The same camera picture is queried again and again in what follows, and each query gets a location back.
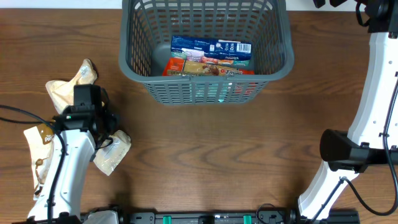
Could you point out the kraft paper zip pouch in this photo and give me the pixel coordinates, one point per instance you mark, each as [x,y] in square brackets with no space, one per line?
[110,155]

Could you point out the white brown snack bag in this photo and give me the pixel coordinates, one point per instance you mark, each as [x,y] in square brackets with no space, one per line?
[40,141]

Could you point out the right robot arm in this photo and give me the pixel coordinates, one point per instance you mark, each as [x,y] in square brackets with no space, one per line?
[372,137]

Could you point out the grey plastic mesh basket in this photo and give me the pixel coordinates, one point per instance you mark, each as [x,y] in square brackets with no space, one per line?
[147,28]

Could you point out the light teal wipes packet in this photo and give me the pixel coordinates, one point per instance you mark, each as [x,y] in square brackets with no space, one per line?
[212,92]

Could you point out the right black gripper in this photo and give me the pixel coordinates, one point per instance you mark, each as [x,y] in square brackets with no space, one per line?
[336,3]

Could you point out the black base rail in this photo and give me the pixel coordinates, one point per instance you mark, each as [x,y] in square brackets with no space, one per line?
[266,213]

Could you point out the orange San Remo spaghetti pack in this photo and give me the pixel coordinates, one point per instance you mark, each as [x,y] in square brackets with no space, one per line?
[181,67]

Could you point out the Kleenex tissue multipack box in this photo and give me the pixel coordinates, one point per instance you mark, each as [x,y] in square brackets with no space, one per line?
[216,51]

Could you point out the beige pouch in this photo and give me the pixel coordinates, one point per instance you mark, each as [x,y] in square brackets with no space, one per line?
[61,92]

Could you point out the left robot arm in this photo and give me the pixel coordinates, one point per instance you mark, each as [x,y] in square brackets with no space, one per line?
[79,132]

